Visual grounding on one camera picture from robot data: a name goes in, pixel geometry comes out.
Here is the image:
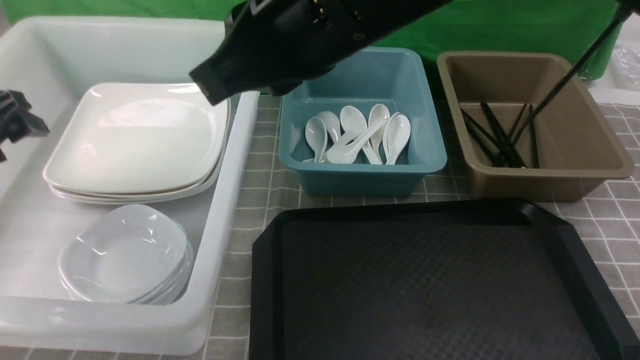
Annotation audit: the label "green backdrop cloth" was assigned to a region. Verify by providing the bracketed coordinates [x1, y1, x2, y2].
[1, 0, 617, 63]

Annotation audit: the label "large white square plate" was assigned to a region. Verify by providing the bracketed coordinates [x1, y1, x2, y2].
[42, 82, 231, 194]

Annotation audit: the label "white spoon in bin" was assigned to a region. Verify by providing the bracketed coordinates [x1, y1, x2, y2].
[304, 116, 329, 163]
[340, 105, 382, 165]
[367, 104, 391, 153]
[382, 112, 411, 166]

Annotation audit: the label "black chopsticks in bin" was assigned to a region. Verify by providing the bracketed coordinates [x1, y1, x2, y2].
[461, 102, 540, 169]

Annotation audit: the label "teal plastic bin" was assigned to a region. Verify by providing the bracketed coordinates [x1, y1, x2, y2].
[279, 47, 448, 198]

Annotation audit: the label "brown plastic bin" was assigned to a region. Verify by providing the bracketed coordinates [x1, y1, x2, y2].
[437, 51, 634, 202]

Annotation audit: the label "grey checked tablecloth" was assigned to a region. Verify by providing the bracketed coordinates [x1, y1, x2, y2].
[1, 95, 639, 360]

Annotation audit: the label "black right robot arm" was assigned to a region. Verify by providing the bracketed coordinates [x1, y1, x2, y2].
[189, 0, 448, 105]

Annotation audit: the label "black plastic serving tray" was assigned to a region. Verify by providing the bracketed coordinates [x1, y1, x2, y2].
[247, 198, 640, 360]

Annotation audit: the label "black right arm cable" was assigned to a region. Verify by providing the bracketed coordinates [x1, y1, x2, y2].
[510, 5, 631, 146]

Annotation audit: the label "white ceramic soup spoon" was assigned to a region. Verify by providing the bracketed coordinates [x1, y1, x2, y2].
[326, 116, 389, 164]

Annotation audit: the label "stack of white plates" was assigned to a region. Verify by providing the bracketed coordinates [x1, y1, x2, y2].
[42, 98, 231, 204]

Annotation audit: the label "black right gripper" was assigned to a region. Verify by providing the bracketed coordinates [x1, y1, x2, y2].
[189, 0, 361, 105]

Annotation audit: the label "stack of white bowls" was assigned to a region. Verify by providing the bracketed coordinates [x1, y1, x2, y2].
[57, 204, 195, 306]

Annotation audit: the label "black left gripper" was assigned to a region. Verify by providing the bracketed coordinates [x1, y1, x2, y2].
[0, 89, 51, 144]

